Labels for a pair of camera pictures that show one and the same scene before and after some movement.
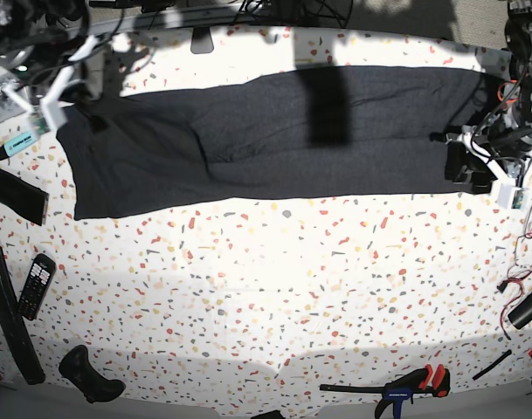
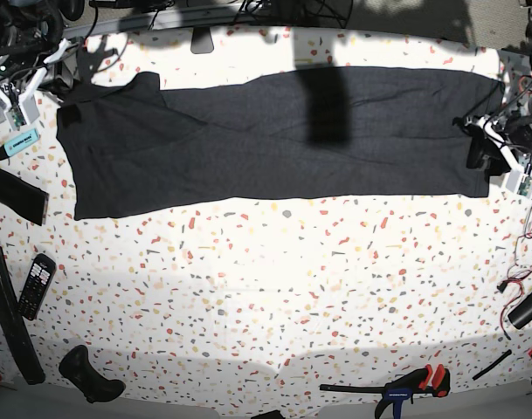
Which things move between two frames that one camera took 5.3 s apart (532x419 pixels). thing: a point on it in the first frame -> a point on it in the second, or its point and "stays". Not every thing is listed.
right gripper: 48,106 -> 24,109
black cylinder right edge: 530,305 stays
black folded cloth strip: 26,199 stays
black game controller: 75,365 stays
